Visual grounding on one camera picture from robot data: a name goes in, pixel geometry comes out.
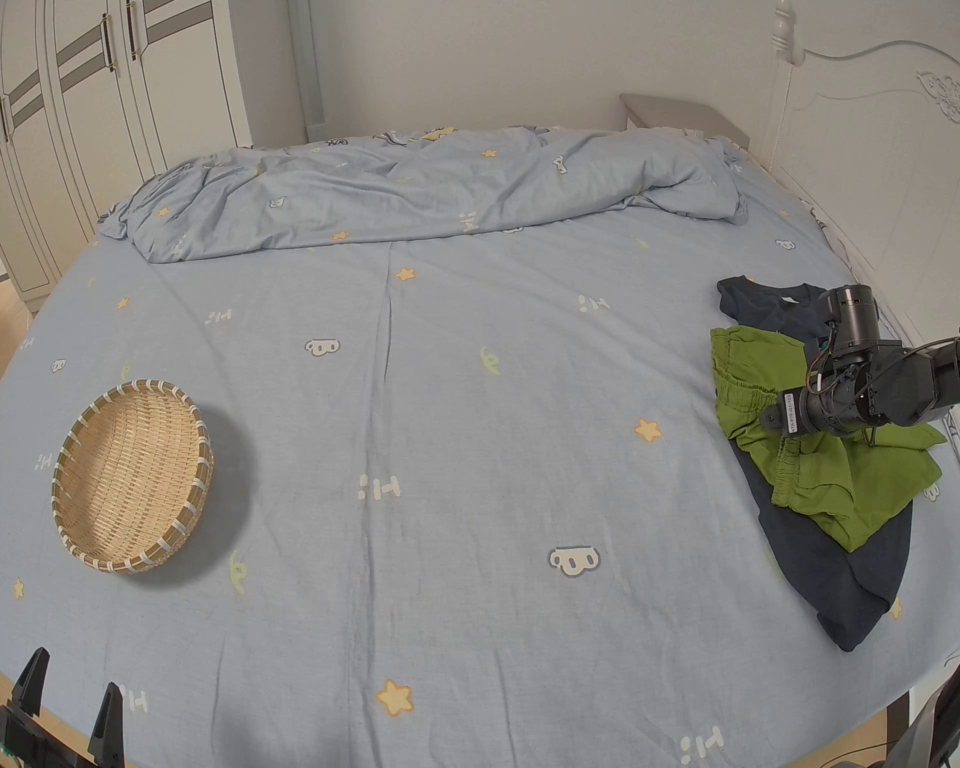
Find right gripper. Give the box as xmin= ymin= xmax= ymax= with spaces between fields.
xmin=759 ymin=379 xmax=853 ymax=440

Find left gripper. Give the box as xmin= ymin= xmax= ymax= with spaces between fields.
xmin=0 ymin=648 xmax=126 ymax=768

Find green shorts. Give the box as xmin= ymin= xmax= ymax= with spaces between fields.
xmin=708 ymin=324 xmax=948 ymax=554

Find round woven basket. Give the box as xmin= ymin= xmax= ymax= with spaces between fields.
xmin=51 ymin=379 xmax=217 ymax=575

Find dark blue printed T-shirt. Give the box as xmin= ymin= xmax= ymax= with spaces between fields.
xmin=716 ymin=275 xmax=915 ymax=652

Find grey bedside table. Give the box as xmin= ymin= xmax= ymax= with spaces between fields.
xmin=619 ymin=93 xmax=753 ymax=151

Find pale blue quilt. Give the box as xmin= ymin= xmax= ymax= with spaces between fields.
xmin=97 ymin=123 xmax=751 ymax=265

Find white wardrobe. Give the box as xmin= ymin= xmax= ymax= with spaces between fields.
xmin=0 ymin=0 xmax=294 ymax=316

